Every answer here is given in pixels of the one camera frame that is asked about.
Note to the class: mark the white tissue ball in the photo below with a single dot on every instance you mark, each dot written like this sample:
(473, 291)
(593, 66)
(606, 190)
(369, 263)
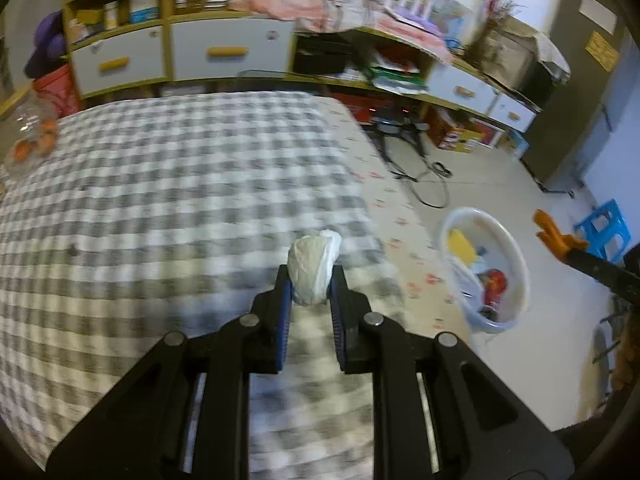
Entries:
(314, 265)

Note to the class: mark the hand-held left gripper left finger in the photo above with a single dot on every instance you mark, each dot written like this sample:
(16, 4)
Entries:
(285, 320)

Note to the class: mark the wooden shelf cabinet with drawers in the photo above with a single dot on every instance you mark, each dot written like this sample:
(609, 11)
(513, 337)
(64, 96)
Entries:
(225, 55)

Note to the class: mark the purple plush toy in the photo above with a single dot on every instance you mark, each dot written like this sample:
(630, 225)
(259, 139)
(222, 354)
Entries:
(47, 45)

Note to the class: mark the dark grey fridge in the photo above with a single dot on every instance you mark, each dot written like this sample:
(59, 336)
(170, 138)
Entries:
(580, 125)

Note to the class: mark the low wooden cabinet with drawers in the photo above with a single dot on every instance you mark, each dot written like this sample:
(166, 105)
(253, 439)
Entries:
(470, 92)

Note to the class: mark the glass jar with oranges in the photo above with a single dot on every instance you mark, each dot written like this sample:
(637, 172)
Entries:
(32, 135)

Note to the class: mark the red crushed can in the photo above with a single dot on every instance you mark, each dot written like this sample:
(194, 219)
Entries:
(494, 285)

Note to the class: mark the yellow sponge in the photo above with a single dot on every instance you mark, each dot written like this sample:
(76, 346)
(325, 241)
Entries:
(461, 247)

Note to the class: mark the small white bottle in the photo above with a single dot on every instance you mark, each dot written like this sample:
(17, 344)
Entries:
(111, 16)

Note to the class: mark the colourful map board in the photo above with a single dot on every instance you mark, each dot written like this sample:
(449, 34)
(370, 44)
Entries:
(440, 7)

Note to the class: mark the white plastic basin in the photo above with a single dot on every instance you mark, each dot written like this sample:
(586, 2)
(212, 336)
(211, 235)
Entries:
(512, 265)

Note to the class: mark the yellow note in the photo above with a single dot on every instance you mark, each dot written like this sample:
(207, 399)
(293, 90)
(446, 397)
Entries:
(602, 51)

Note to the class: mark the blue plastic stool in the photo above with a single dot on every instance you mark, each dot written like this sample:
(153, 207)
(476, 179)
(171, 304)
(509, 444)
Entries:
(602, 230)

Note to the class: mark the cloth-covered microwave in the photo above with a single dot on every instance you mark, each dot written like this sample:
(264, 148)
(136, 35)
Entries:
(530, 65)

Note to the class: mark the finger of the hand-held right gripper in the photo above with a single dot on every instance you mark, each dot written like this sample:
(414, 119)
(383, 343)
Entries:
(590, 262)

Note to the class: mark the dried branches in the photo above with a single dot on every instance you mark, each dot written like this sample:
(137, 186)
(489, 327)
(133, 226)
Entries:
(492, 30)

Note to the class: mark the black box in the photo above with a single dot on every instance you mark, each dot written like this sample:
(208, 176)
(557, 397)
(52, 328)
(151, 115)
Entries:
(320, 55)

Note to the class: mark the green packet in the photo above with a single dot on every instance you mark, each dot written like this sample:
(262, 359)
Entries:
(400, 80)

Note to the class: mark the red bag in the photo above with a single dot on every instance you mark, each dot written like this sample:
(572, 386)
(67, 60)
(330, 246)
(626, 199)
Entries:
(57, 90)

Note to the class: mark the yellow box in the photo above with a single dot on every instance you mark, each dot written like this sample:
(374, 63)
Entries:
(88, 18)

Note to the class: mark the white floral tablecloth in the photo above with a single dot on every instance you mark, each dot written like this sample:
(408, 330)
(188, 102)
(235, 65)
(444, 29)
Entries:
(395, 200)

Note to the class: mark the colourful cardboard box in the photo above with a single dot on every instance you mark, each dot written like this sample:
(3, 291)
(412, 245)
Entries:
(460, 132)

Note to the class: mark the white paper sheet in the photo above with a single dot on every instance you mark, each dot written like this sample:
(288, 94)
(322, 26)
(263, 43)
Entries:
(598, 12)

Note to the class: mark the pink cloth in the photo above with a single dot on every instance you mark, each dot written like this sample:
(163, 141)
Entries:
(280, 5)

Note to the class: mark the blue and white box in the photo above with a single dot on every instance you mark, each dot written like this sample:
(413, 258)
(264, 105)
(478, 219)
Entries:
(144, 0)

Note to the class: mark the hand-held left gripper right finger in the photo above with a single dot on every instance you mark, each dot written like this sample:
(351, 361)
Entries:
(337, 325)

